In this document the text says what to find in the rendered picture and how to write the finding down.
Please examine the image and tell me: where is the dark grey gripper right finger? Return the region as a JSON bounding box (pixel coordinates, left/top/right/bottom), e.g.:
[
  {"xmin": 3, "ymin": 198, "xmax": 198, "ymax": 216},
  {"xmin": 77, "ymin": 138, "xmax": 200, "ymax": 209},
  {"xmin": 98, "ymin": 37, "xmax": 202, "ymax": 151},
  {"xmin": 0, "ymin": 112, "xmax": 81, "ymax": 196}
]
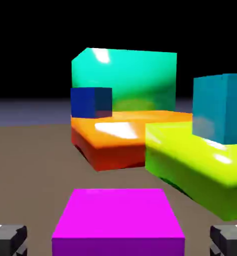
[{"xmin": 209, "ymin": 224, "xmax": 237, "ymax": 256}]

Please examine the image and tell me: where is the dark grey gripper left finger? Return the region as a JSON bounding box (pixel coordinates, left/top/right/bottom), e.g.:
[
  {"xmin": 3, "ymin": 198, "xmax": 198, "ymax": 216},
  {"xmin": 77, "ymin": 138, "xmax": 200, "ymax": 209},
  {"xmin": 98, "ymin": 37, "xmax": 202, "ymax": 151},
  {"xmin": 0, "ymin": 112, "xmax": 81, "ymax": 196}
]
[{"xmin": 0, "ymin": 224, "xmax": 28, "ymax": 256}]

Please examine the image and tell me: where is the large lime green box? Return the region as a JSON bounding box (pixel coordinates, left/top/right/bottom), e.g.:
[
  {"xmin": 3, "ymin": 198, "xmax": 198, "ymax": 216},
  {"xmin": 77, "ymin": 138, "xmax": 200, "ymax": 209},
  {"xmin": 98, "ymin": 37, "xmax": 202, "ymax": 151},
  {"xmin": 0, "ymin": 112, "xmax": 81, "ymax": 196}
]
[{"xmin": 144, "ymin": 121, "xmax": 237, "ymax": 222}]

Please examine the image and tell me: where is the large orange box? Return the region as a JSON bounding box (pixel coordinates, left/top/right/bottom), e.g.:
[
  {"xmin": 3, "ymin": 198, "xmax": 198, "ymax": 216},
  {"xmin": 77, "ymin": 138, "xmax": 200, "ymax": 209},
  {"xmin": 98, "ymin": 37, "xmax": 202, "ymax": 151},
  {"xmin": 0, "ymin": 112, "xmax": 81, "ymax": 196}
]
[{"xmin": 70, "ymin": 110, "xmax": 193, "ymax": 172}]

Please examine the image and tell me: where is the small dark blue cube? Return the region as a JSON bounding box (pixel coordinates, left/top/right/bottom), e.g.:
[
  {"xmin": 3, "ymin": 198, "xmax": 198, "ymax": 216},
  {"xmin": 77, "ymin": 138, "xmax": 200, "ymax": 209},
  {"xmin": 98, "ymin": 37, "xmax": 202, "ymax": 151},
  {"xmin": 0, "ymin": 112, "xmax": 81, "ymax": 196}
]
[{"xmin": 70, "ymin": 87, "xmax": 113, "ymax": 119}]

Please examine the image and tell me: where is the small teal blue cube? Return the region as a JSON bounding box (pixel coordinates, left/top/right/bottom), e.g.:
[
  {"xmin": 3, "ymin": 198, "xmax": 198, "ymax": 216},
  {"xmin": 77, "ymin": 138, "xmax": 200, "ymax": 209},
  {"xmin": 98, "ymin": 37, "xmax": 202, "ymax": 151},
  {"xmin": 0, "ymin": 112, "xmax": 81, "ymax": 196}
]
[{"xmin": 191, "ymin": 73, "xmax": 237, "ymax": 146}]

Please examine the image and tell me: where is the small magenta cube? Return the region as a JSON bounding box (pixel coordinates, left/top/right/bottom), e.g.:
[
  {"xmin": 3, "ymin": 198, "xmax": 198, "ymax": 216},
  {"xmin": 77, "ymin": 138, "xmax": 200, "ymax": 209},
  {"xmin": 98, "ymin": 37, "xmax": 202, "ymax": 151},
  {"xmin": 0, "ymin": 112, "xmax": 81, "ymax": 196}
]
[{"xmin": 51, "ymin": 188, "xmax": 186, "ymax": 256}]

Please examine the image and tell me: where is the large turquoise box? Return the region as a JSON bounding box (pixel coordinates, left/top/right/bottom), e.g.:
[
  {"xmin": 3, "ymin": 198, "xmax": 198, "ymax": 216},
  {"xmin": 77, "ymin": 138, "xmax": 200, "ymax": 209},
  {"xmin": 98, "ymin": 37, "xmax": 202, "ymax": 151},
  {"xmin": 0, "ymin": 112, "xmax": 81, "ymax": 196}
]
[{"xmin": 71, "ymin": 47, "xmax": 178, "ymax": 113}]

